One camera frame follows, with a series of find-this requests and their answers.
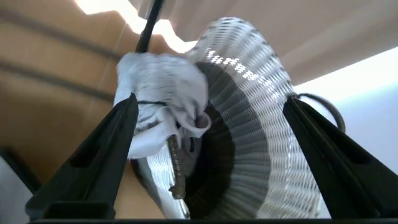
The pale grey garment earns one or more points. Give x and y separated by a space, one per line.
161 81

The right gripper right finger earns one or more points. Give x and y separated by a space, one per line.
348 193

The white laundry basket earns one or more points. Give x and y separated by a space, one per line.
264 124

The black clothes rack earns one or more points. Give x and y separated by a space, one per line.
149 25

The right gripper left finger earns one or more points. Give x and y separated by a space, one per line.
62 199

